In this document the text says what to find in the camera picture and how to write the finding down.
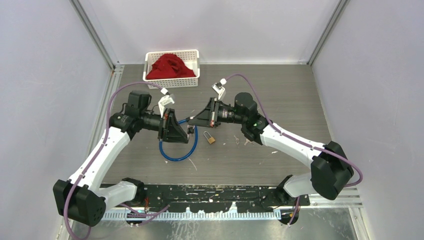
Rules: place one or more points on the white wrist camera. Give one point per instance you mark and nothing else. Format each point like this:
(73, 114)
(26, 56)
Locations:
(165, 102)
(219, 88)

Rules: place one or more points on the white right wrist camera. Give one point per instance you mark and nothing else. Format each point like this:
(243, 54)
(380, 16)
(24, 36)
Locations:
(219, 88)

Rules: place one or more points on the silver key bunch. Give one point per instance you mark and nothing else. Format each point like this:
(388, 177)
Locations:
(247, 141)

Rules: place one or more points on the blue cable lock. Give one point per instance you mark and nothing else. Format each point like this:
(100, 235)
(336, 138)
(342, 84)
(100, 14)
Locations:
(182, 149)

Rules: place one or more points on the white perforated plastic basket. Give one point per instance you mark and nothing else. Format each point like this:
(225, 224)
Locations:
(191, 59)

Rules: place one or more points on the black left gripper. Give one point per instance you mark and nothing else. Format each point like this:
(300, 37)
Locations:
(170, 130)

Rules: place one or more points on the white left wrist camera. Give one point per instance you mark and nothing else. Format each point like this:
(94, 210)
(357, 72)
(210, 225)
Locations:
(165, 102)

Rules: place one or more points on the red cloth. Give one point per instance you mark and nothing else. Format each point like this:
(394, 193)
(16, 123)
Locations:
(169, 66)

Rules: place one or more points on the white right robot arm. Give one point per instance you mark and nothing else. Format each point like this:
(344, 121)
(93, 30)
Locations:
(328, 173)

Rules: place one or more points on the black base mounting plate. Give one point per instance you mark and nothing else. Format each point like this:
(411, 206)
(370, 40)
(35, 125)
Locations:
(210, 198)

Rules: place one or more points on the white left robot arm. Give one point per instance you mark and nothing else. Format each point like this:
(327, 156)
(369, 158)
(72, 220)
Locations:
(80, 197)

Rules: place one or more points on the brass padlock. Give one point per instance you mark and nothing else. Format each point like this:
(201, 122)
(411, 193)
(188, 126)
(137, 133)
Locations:
(210, 139)

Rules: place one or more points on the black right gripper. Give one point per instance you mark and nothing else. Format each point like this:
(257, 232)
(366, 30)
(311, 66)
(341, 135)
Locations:
(209, 116)

